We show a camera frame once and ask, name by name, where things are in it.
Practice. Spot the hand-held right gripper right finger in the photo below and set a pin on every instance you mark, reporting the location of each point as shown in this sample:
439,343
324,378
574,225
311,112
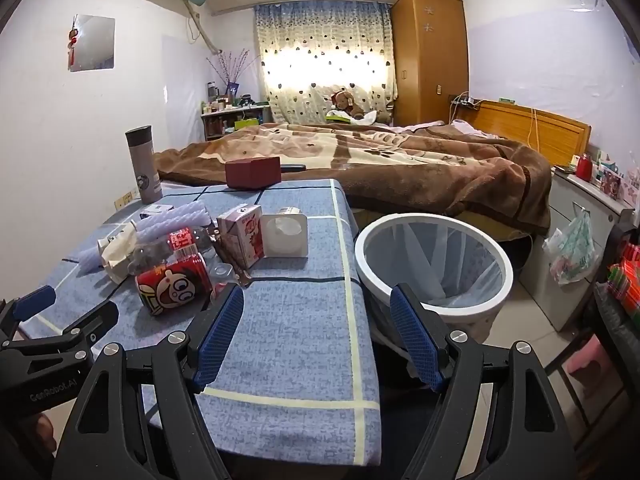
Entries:
415,335

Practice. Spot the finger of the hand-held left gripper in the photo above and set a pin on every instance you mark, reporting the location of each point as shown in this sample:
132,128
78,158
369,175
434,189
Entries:
35,302
95,320

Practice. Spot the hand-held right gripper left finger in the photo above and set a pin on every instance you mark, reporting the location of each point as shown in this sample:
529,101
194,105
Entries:
220,330

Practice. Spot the brown snack wrapper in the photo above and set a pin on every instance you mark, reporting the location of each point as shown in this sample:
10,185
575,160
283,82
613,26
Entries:
240,272

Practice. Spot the red cartoon drink can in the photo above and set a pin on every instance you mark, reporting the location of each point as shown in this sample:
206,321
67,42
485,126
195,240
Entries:
170,287

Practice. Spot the cream paper bag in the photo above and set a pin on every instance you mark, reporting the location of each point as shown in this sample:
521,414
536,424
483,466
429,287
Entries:
117,257

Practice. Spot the white round waste bin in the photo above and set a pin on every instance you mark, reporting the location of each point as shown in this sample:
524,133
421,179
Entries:
367,272

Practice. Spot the clear plastic bottle red label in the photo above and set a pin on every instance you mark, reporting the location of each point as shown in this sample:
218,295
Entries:
182,241

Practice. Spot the pink milk carton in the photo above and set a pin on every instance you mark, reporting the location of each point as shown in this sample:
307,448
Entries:
240,235

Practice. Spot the white plastic tray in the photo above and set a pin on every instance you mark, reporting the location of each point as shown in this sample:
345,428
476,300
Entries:
295,245

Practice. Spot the lavender foam wrap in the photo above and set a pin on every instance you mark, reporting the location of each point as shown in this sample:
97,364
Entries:
170,217

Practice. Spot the small purple carton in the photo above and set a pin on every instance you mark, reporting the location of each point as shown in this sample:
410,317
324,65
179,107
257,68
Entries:
155,210

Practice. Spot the person's left hand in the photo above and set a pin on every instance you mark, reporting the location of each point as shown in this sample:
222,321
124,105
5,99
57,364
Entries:
44,430

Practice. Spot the blue checked tablecloth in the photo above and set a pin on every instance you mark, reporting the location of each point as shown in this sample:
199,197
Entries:
300,310

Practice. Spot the grey thermos flask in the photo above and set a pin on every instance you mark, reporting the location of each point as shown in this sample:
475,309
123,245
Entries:
145,170

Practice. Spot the dark red box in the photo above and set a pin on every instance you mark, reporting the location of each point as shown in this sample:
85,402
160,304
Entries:
252,175

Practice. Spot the bed with brown blanket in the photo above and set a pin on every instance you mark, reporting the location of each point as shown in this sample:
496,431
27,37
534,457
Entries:
375,170

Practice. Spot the pink stool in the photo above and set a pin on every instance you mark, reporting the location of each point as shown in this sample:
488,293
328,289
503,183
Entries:
587,355

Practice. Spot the hanging plastic bag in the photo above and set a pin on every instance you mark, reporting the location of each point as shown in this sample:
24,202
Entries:
570,255

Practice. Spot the black remote control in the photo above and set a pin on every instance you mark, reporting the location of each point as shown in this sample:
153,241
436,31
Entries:
292,166

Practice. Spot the grey bedside cabinet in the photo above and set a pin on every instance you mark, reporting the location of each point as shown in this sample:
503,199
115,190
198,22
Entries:
562,195

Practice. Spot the black chair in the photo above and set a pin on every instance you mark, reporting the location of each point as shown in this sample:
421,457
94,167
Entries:
620,340

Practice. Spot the small cluttered shelf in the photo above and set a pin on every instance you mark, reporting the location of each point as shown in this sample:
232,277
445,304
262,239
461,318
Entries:
235,122

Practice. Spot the pale pink bedding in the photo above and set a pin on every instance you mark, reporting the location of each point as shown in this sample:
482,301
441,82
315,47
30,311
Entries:
470,129

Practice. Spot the red green plaid bag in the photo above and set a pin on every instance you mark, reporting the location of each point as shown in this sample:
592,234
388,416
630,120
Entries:
627,280

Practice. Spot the green box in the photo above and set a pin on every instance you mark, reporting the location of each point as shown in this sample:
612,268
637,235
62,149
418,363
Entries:
339,117

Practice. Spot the red jar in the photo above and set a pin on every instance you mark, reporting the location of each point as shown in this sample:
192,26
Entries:
583,169

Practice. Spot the power strip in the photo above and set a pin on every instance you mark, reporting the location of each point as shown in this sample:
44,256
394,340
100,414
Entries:
465,101

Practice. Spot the wooden headboard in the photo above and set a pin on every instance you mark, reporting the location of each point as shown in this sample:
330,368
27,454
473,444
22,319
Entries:
540,130

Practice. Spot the vase with purple branches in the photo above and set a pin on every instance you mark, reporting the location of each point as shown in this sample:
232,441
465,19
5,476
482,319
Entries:
232,87

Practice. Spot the brown teddy bear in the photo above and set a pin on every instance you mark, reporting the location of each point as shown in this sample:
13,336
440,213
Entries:
344,101

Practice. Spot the teal white box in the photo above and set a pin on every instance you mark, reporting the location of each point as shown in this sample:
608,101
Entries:
606,161

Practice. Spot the red hanging ornament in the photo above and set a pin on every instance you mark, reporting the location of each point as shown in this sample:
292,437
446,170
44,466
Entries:
73,40

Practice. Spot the pink floral bag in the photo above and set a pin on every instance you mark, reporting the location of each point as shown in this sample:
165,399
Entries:
632,182

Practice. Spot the wooden wardrobe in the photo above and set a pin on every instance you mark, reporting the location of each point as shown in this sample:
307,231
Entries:
430,60

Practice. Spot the air conditioner pipe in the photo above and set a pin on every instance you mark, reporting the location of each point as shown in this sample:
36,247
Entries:
200,30

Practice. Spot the heart print curtain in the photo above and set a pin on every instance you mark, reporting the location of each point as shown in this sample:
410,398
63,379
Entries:
300,35

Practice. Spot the wall socket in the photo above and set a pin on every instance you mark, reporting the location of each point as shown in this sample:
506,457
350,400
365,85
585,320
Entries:
125,200

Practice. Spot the silver wall mirror sheet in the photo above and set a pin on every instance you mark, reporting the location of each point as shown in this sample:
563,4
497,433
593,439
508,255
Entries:
95,42

